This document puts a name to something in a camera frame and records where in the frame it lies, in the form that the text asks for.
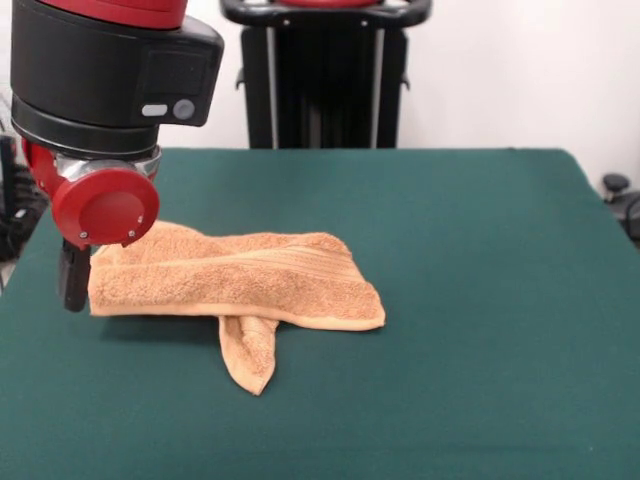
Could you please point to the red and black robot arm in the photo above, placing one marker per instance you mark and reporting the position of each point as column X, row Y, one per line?
column 100, row 65

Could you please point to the red robot base disc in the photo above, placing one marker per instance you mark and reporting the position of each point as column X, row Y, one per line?
column 325, row 2

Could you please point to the black office chair base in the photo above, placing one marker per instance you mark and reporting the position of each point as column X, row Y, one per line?
column 616, row 182

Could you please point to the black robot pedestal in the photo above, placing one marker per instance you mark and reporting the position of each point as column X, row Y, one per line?
column 325, row 75

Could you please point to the black electrical box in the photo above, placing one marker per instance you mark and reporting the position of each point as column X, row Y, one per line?
column 5, row 170

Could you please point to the orange terry towel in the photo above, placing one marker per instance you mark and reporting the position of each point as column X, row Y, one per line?
column 240, row 280

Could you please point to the dark green table cloth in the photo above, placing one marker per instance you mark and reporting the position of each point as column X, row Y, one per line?
column 450, row 325

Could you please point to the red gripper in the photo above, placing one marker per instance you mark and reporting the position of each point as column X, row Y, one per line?
column 105, row 210

